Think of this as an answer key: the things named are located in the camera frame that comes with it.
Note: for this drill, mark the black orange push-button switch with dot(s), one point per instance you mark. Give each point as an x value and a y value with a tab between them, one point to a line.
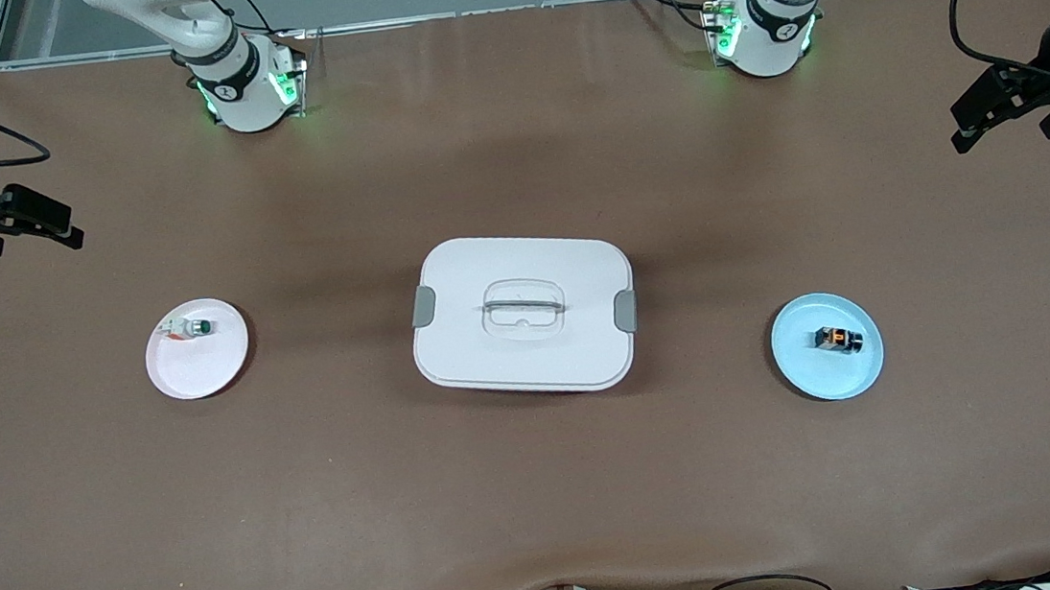
837	338

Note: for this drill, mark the pale pink round plate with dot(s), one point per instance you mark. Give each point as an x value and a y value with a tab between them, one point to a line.
200	370

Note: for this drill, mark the light blue round plate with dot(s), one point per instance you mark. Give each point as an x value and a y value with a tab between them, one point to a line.
821	372

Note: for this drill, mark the white lidded storage box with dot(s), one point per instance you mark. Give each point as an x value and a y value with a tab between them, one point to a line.
527	362

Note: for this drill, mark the brown table mat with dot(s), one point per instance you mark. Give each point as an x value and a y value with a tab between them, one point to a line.
543	486

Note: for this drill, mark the white green push-button switch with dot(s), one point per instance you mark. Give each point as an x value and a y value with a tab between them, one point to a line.
191	328

